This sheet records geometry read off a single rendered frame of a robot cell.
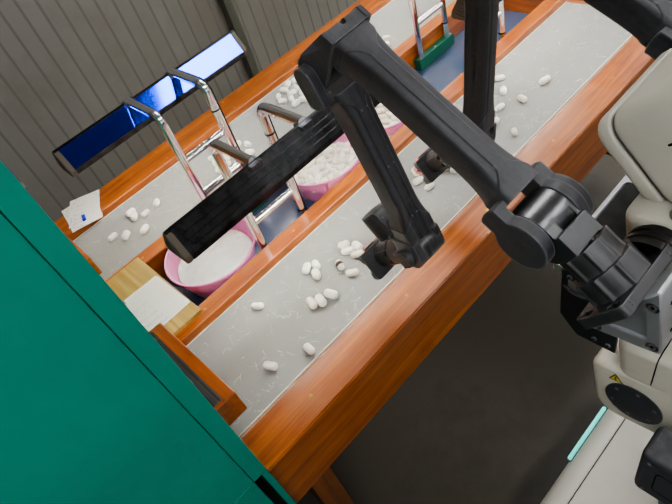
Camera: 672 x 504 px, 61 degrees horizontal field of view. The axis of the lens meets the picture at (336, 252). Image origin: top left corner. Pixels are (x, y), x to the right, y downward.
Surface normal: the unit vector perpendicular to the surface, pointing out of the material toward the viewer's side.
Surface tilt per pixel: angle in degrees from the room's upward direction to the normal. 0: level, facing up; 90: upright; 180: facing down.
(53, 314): 90
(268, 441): 0
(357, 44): 34
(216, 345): 0
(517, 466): 0
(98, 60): 90
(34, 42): 90
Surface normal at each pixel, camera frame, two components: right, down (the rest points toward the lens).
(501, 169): 0.11, -0.29
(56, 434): 0.69, 0.39
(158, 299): -0.25, -0.66
